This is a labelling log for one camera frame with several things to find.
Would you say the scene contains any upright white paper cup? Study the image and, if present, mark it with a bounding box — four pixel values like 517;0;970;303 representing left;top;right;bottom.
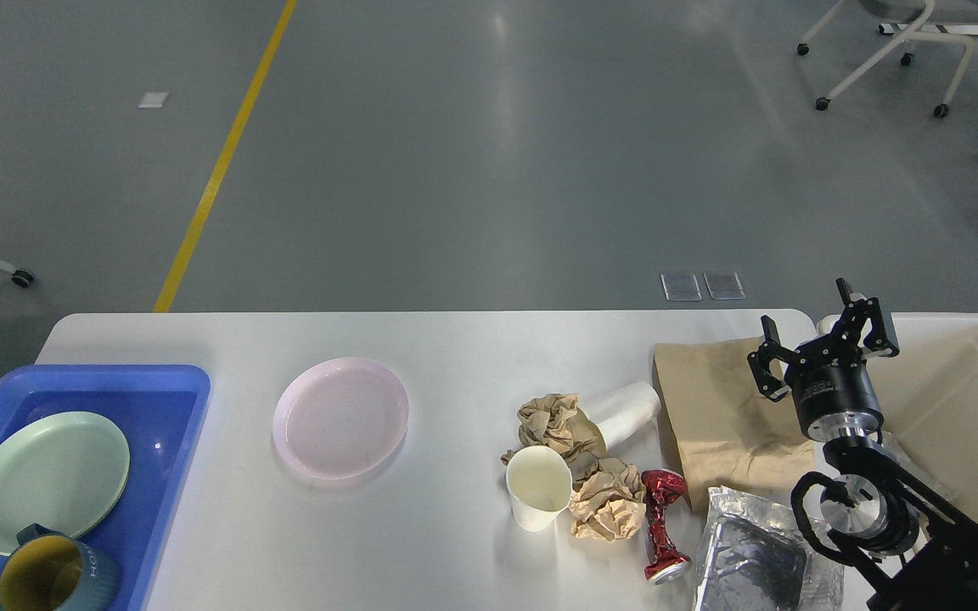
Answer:
505;446;573;531

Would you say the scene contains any dark crumpled brown paper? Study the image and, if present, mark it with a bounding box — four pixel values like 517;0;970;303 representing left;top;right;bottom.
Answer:
516;392;608;482

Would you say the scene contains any blue plastic tray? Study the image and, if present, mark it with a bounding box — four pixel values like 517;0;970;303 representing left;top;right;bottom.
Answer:
0;365;210;610

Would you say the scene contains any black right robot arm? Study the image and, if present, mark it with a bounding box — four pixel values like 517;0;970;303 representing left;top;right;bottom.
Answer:
746;277;978;610

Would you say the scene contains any teal mug yellow inside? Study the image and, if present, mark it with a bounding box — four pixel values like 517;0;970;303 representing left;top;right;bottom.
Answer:
0;524;123;610

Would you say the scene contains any lying white paper cup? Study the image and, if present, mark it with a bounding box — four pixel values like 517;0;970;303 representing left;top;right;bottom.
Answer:
578;382;660;451

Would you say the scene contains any beige plastic bin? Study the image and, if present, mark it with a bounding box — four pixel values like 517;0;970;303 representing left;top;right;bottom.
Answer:
817;314;978;586

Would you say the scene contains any pink plate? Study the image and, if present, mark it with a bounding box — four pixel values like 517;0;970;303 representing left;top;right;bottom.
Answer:
272;357;410;483

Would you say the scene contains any crushed red can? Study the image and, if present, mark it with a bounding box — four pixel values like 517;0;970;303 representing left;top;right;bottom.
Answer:
640;469;692;585

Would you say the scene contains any white rolling chair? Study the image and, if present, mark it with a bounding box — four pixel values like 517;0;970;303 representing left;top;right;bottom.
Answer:
812;1;978;119

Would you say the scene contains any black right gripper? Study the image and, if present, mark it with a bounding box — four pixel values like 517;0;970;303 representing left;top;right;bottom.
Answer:
748;278;900;442

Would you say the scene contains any light green plate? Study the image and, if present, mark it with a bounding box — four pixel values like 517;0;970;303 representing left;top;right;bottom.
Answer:
0;411;131;556

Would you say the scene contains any light crumpled brown paper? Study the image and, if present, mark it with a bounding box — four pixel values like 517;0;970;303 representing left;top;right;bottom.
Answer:
568;457;647;542

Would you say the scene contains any silver foil bag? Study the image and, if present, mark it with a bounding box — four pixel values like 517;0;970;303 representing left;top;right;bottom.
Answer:
694;486;845;610

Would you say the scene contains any brown paper bag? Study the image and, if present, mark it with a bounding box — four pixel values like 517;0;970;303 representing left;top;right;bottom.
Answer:
655;338;815;513

